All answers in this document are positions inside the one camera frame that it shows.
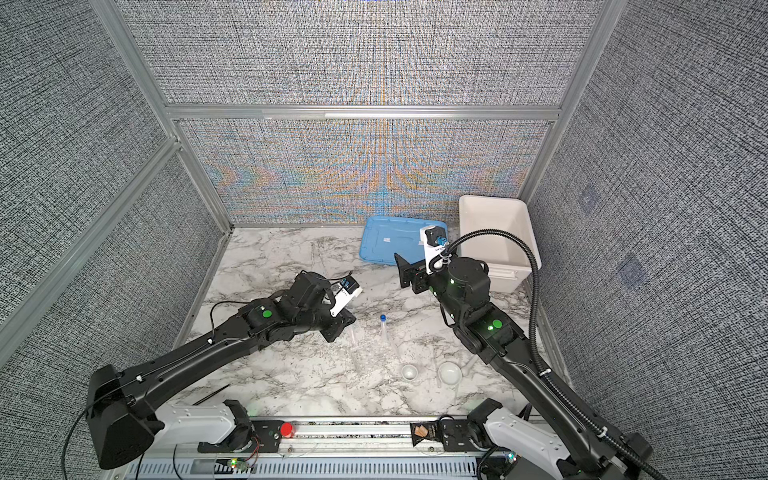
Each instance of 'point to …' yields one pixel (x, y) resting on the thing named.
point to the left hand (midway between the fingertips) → (352, 318)
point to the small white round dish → (409, 372)
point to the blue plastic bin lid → (384, 236)
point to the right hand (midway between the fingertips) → (416, 245)
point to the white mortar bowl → (449, 373)
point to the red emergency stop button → (286, 428)
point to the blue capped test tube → (383, 329)
